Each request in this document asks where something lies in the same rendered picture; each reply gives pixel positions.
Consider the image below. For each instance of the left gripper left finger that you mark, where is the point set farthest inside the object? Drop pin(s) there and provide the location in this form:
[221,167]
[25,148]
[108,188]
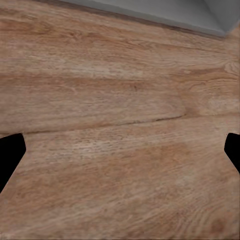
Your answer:
[12,150]

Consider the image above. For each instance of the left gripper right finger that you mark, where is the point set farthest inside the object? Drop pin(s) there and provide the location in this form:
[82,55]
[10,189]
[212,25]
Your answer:
[232,149]

